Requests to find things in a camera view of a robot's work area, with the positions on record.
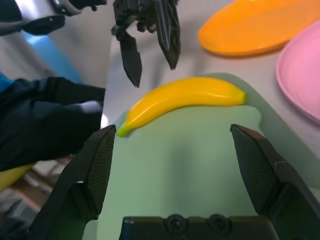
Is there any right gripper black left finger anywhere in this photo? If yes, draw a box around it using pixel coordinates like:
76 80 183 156
28 124 118 240

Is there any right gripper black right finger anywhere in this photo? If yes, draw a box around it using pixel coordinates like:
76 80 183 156
229 123 320 240

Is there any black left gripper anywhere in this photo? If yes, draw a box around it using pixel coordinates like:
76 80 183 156
111 0 182 89

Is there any yellow toy banana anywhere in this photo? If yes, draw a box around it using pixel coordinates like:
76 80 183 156
116 76 250 139

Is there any bystander dark trouser leg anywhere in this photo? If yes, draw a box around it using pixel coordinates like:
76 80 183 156
0 76 106 171

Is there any green cutting board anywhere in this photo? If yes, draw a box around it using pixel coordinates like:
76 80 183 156
82 72 320 240

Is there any yellow plastic plate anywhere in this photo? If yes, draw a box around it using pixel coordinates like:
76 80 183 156
197 0 320 59

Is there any pink plastic plate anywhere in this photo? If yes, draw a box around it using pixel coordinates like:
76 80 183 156
276 21 320 126

